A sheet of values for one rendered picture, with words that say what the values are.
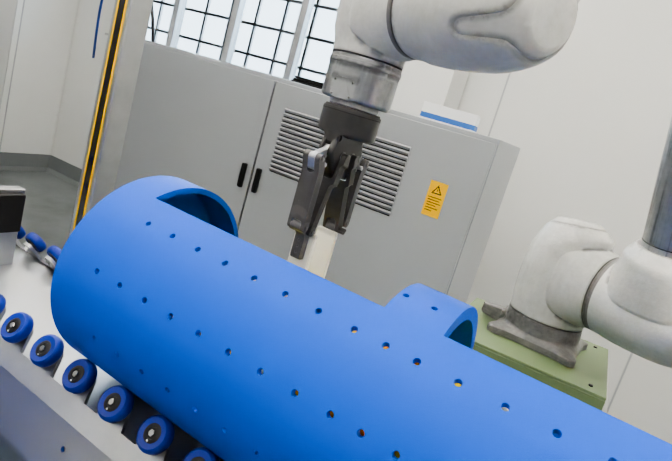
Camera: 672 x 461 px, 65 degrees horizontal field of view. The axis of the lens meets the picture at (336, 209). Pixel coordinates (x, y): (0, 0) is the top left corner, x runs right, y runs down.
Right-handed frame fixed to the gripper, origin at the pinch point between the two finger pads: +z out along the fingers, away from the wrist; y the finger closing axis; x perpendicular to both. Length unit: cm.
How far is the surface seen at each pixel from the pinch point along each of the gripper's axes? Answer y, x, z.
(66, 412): 16.5, -19.6, 28.0
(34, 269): -3, -60, 27
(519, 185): -276, -24, -5
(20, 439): 18.2, -25.2, 34.7
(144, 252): 16.3, -12.5, 2.6
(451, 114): -164, -42, -30
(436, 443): 17.4, 25.8, 4.3
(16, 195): 2, -62, 12
